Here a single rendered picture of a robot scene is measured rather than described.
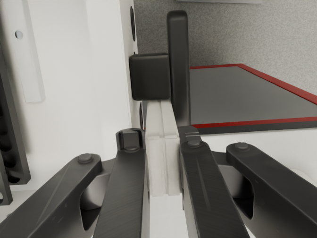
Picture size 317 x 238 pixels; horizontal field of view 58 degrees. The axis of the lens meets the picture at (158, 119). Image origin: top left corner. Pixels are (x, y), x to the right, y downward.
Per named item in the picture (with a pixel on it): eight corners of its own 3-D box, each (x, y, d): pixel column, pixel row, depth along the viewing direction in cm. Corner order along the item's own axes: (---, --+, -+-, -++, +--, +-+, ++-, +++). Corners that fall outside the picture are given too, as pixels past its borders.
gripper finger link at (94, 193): (149, 206, 11) (74, 211, 11) (150, 153, 16) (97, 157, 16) (145, 173, 11) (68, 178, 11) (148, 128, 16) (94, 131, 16)
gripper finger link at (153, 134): (166, 197, 13) (149, 198, 13) (161, 140, 20) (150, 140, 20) (162, 137, 12) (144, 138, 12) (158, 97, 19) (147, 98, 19)
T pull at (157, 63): (185, 10, 17) (188, 8, 16) (189, 127, 19) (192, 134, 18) (125, 14, 17) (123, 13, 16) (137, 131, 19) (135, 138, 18)
